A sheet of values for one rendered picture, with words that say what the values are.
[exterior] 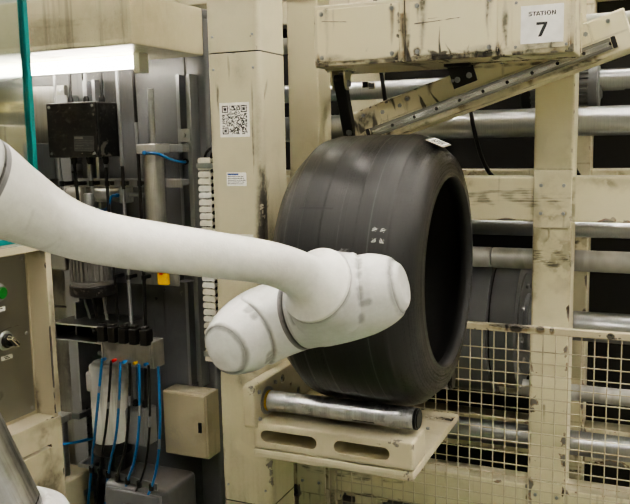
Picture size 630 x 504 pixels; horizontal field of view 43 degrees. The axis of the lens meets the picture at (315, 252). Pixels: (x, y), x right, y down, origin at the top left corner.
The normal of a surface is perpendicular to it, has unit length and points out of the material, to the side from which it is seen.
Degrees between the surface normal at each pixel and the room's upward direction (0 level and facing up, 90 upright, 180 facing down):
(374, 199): 55
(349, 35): 90
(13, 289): 90
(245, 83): 90
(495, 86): 90
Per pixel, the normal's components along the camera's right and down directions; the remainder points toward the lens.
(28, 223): 0.65, 0.55
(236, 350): -0.31, 0.29
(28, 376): 0.91, 0.04
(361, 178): -0.29, -0.62
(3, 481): 0.79, 0.01
